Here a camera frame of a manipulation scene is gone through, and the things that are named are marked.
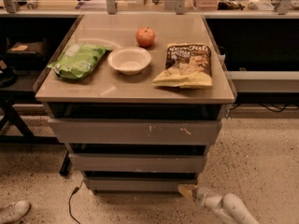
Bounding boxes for white bowl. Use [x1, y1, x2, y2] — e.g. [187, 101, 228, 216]
[107, 47, 151, 76]

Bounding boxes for grey drawer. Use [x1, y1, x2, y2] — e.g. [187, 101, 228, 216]
[84, 172, 198, 192]
[49, 119, 221, 145]
[69, 153, 206, 173]

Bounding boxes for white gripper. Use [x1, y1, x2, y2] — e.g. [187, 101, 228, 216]
[178, 184, 222, 210]

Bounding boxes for grey top drawer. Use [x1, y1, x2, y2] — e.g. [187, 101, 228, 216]
[49, 119, 221, 145]

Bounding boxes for grey drawer cabinet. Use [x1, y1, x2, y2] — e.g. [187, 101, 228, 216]
[32, 13, 237, 195]

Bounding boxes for brown yellow chip bag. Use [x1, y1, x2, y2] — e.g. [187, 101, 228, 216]
[152, 42, 213, 89]

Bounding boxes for grey bottom drawer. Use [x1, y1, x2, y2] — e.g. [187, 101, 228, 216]
[84, 172, 198, 192]

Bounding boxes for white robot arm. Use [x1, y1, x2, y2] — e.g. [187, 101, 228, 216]
[178, 184, 259, 224]

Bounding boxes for red apple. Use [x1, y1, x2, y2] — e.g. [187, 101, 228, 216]
[135, 27, 155, 48]

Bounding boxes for black floor cable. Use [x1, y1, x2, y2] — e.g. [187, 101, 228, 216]
[67, 177, 86, 224]

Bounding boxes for green snack bag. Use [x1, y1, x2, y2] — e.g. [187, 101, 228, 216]
[48, 43, 111, 80]

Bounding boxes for grey middle drawer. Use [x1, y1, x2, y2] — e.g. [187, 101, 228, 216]
[69, 153, 206, 173]

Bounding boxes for white shoe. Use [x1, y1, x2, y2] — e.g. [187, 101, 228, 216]
[0, 201, 31, 224]

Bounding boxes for black table frame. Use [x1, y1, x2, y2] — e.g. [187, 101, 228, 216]
[0, 96, 72, 176]

